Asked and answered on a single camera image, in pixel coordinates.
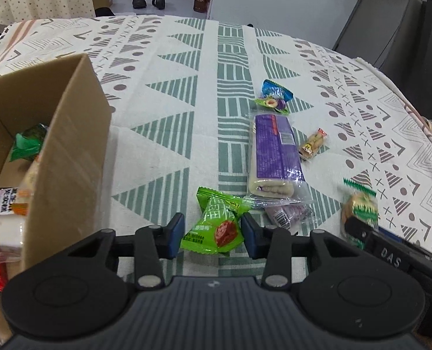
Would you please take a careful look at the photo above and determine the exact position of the left black slipper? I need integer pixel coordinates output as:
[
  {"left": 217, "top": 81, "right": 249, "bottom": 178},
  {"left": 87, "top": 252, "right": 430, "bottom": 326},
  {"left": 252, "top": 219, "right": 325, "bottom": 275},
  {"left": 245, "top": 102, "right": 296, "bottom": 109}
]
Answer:
[{"left": 132, "top": 0, "right": 147, "bottom": 10}]

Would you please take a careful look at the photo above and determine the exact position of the right black slipper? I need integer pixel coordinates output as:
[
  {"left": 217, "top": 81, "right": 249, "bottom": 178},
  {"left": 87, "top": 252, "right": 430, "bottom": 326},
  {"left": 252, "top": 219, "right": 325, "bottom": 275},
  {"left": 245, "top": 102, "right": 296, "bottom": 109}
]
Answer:
[{"left": 152, "top": 0, "right": 166, "bottom": 10}]

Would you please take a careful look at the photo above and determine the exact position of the dark green snack packet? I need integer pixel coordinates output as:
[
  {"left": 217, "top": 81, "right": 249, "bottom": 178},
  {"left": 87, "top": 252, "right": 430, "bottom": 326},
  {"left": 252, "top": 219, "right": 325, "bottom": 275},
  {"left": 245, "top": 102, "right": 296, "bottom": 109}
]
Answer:
[{"left": 9, "top": 123, "right": 48, "bottom": 162}]

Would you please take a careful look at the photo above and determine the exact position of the blue green plum packet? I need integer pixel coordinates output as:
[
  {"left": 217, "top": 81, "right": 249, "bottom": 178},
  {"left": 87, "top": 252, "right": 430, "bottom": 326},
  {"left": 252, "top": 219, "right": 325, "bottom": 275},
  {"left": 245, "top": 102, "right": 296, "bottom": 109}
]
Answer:
[{"left": 255, "top": 79, "right": 294, "bottom": 116}]

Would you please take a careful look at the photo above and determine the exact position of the green biscuit packet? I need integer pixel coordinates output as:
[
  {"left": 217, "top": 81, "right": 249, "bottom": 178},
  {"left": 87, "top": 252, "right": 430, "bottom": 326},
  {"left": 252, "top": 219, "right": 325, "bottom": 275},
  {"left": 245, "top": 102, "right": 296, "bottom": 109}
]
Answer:
[{"left": 340, "top": 178, "right": 379, "bottom": 249}]

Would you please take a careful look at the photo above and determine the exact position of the brown cardboard box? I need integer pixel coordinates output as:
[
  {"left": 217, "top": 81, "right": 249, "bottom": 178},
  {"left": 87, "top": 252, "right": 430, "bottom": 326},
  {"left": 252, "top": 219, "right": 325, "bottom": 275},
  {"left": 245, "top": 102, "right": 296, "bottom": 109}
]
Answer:
[{"left": 0, "top": 54, "right": 112, "bottom": 338}]

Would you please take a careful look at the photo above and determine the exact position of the patterned bed blanket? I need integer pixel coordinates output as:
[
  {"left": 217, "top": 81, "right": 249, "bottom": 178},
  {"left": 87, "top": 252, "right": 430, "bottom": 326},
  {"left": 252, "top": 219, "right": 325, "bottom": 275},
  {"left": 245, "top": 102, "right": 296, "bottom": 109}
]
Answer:
[{"left": 0, "top": 14, "right": 432, "bottom": 281}]

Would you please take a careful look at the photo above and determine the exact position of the small peanut snack packet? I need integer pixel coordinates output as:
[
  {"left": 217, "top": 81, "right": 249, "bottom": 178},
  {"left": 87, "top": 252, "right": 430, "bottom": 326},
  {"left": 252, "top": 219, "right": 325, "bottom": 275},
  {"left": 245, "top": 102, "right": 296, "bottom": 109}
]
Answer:
[{"left": 299, "top": 128, "right": 327, "bottom": 160}]

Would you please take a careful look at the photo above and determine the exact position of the green jujube snack packet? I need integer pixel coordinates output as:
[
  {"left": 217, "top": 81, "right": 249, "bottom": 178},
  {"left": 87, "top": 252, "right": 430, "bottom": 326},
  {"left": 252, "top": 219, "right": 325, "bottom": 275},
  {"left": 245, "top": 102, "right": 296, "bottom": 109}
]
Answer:
[{"left": 180, "top": 187, "right": 251, "bottom": 254}]

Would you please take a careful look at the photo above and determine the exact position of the black slipper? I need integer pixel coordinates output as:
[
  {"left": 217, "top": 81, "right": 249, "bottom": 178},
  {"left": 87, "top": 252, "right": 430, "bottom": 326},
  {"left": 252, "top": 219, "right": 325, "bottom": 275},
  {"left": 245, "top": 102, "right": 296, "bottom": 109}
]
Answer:
[
  {"left": 132, "top": 0, "right": 147, "bottom": 10},
  {"left": 152, "top": 0, "right": 166, "bottom": 10}
]

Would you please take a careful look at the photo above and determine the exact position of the white orange snack packet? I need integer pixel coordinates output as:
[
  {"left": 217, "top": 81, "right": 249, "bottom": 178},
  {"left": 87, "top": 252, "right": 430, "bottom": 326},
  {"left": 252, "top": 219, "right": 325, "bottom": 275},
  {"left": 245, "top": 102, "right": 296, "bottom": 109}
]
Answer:
[{"left": 0, "top": 154, "right": 41, "bottom": 263}]

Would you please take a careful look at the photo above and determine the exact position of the purple cake roll packet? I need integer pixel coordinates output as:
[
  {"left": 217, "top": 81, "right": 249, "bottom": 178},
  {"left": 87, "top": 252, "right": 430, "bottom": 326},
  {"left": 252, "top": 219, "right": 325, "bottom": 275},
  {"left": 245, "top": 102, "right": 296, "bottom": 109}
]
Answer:
[{"left": 247, "top": 113, "right": 311, "bottom": 203}]

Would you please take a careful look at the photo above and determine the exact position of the black chair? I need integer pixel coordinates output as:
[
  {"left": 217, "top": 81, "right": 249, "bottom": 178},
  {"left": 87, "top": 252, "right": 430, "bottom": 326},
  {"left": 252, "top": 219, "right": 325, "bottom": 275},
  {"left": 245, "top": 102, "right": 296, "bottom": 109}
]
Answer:
[{"left": 380, "top": 0, "right": 432, "bottom": 119}]

